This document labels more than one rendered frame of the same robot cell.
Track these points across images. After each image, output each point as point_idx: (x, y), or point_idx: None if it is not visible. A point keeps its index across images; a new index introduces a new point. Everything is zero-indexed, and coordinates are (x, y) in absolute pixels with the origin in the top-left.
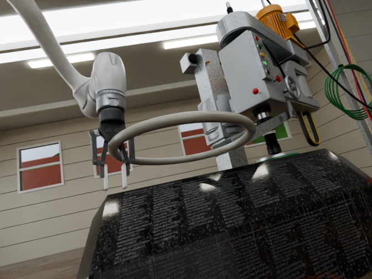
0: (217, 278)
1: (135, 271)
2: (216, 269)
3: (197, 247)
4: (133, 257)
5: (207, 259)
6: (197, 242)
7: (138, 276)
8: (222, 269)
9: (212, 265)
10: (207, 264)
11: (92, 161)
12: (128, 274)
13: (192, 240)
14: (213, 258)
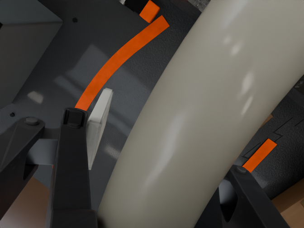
0: (289, 91)
1: (197, 10)
2: (296, 95)
3: (297, 92)
4: (204, 2)
5: (296, 93)
6: (303, 96)
7: (199, 13)
8: (301, 100)
9: (294, 93)
10: (291, 90)
11: (14, 123)
12: (184, 0)
13: (301, 89)
14: (303, 100)
